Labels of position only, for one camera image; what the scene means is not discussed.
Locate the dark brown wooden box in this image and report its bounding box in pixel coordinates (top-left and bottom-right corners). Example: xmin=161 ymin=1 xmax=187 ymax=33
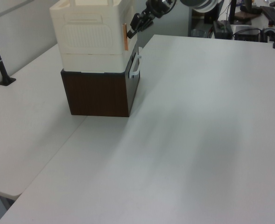
xmin=60 ymin=43 xmax=142 ymax=118

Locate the black electronics box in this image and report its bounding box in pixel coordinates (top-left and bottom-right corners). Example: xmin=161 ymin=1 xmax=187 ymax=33
xmin=234 ymin=27 xmax=269 ymax=43

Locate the cream cabinet door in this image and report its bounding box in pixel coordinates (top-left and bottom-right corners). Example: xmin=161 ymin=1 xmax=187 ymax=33
xmin=120 ymin=0 xmax=139 ymax=59

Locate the clear glass cup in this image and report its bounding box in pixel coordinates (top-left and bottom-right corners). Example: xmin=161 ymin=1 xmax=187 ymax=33
xmin=190 ymin=29 xmax=209 ymax=38

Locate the white box handle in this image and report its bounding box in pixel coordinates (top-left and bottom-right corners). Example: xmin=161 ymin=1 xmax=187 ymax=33
xmin=128 ymin=46 xmax=143 ymax=78

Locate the brown stand base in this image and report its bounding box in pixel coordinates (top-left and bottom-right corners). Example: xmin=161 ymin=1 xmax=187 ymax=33
xmin=234 ymin=4 xmax=264 ymax=21

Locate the cream plastic cabinet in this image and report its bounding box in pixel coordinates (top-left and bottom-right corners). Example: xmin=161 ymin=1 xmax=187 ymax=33
xmin=49 ymin=0 xmax=139 ymax=73

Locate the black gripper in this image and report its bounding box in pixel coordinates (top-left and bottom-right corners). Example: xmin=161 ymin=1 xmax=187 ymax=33
xmin=127 ymin=0 xmax=176 ymax=40

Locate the black and green device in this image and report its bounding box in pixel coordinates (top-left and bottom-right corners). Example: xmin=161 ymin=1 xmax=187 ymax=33
xmin=212 ymin=20 xmax=234 ymax=39

